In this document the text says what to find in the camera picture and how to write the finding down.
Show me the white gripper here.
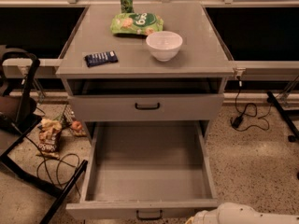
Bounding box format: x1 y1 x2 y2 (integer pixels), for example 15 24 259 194
186 210 218 224

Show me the grey drawer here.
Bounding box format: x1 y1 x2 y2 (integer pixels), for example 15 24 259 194
69 94 224 121
66 121 220 220

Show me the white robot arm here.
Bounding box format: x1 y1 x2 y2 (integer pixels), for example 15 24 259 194
185 203 299 224

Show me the grey top drawer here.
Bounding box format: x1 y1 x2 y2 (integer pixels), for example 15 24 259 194
69 94 224 121

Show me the grey drawer cabinet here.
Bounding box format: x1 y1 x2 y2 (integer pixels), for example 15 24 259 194
55 0 235 147

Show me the black stand base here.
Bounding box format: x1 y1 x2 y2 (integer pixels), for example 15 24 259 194
266 91 299 179

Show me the red apple on floor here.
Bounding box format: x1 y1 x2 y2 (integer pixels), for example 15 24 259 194
71 120 82 132

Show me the white bowl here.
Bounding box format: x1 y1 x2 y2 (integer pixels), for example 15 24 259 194
146 31 183 62

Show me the brown chip bag on floor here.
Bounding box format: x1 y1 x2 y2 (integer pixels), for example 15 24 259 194
37 119 62 160

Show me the dark blue snack bar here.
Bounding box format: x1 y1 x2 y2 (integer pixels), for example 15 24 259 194
84 51 118 67

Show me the green chip bag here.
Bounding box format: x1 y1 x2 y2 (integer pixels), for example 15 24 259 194
110 12 164 35

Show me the black floor cable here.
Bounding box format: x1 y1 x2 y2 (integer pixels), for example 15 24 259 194
24 133 82 198

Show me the wire basket on floor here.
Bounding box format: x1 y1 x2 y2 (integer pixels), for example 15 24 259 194
61 105 86 137

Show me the black chair frame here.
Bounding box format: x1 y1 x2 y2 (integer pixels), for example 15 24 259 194
0 45 88 224

